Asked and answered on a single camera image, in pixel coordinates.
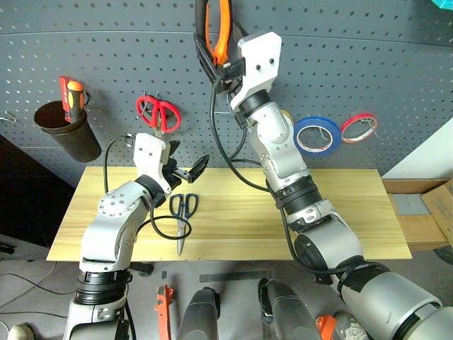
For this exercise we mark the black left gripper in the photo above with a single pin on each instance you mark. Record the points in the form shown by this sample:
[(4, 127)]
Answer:
[(173, 175)]

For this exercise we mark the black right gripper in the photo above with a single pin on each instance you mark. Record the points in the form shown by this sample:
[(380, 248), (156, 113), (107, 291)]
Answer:
[(231, 72)]

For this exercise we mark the orange and black pliers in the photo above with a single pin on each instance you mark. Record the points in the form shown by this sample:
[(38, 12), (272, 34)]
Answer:
[(223, 35)]

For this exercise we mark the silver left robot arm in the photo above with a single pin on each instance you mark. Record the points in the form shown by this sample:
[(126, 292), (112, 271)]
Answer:
[(109, 226)]

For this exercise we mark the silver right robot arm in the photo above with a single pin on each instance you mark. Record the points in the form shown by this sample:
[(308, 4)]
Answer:
[(318, 226)]

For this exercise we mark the metal pegboard hook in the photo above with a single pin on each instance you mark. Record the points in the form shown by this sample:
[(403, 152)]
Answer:
[(223, 111), (10, 117)]

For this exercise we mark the yellow tape roll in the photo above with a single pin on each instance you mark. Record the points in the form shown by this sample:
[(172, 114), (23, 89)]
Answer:
[(287, 117)]

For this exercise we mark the blue tape roll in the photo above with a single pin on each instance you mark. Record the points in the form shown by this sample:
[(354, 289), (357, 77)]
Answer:
[(301, 124)]

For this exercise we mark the grey perforated pegboard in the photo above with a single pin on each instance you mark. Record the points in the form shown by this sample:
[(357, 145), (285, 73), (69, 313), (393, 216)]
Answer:
[(106, 53)]

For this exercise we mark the red tape roll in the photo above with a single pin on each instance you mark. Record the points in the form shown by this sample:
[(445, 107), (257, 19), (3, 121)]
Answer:
[(357, 117)]

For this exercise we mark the black cup holder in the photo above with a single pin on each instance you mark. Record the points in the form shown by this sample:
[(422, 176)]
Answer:
[(76, 140)]

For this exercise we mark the black table foot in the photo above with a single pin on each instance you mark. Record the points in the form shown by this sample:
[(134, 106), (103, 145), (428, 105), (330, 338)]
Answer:
[(143, 269)]

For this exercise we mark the orange and black screwdriver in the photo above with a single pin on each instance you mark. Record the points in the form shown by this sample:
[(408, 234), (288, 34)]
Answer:
[(75, 101)]

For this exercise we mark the red utility knife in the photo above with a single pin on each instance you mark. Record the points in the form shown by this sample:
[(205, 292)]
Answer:
[(63, 90)]

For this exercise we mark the orange tool on floor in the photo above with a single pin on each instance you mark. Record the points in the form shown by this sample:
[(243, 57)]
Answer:
[(164, 311)]

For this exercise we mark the dark rounded grey shape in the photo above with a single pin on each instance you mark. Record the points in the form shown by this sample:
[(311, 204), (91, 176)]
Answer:
[(286, 311), (198, 315)]

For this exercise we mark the small orange object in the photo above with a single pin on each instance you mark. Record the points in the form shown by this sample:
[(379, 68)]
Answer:
[(326, 326)]

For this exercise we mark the teal object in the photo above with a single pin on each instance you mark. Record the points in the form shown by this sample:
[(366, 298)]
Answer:
[(444, 5)]

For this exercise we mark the white board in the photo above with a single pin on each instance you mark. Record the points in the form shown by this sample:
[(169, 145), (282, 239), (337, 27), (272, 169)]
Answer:
[(424, 156)]

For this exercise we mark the light coloured shoe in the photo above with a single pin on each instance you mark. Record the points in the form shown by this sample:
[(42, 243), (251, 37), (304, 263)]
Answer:
[(21, 333)]

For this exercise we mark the brown cardboard box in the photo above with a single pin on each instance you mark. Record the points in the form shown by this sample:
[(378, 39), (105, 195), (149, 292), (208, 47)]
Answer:
[(439, 209)]

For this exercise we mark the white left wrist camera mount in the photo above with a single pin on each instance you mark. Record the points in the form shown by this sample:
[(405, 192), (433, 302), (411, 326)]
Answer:
[(147, 152)]

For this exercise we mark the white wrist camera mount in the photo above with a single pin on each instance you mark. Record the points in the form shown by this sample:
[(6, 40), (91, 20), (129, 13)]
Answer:
[(147, 152), (260, 60)]

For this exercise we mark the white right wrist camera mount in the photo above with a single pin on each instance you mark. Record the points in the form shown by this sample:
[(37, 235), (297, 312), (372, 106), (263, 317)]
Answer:
[(260, 60)]

